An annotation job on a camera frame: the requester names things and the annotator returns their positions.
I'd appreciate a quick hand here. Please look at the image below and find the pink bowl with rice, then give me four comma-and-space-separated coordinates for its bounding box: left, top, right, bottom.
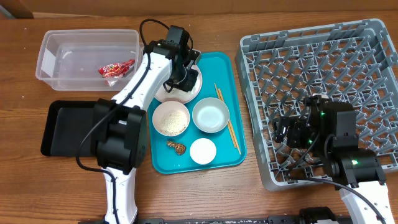
152, 101, 190, 137

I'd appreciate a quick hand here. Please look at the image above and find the grey bowl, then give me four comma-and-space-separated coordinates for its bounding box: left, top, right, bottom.
192, 97, 226, 133

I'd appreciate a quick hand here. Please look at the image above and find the red snack wrapper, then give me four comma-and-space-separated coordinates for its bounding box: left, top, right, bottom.
98, 59, 136, 86

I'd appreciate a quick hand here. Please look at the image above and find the white cup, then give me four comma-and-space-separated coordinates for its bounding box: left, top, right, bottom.
190, 138, 217, 165

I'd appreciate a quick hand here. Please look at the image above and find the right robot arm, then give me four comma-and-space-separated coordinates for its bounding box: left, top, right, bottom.
272, 94, 394, 223

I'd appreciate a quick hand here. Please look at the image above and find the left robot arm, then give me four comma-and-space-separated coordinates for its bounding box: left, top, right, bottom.
90, 40, 201, 223

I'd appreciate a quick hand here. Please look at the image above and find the black waste tray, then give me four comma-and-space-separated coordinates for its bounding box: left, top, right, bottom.
40, 100, 95, 157

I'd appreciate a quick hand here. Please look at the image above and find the pink round plate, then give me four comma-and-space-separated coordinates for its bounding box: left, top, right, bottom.
155, 65, 203, 104

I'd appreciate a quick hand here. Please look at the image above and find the wooden chopstick left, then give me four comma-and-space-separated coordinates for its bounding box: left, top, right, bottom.
214, 83, 229, 132

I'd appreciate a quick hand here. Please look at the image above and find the wooden chopstick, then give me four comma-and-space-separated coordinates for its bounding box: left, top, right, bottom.
214, 83, 229, 132
217, 88, 241, 155

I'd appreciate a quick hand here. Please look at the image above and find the wooden chopstick right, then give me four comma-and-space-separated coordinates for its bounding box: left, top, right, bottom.
217, 88, 241, 155

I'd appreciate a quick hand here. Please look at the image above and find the teal serving tray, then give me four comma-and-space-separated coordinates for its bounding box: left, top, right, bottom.
147, 52, 247, 174

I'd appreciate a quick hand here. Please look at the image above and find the brown food scrap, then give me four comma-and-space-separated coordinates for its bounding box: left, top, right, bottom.
167, 141, 187, 156

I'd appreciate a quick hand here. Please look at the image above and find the grey dish rack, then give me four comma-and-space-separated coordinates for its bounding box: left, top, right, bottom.
236, 19, 397, 191

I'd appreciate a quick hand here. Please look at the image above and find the clear plastic bin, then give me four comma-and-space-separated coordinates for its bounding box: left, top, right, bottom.
35, 29, 143, 91

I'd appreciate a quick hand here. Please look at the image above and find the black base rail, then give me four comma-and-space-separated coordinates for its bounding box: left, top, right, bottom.
133, 207, 353, 224

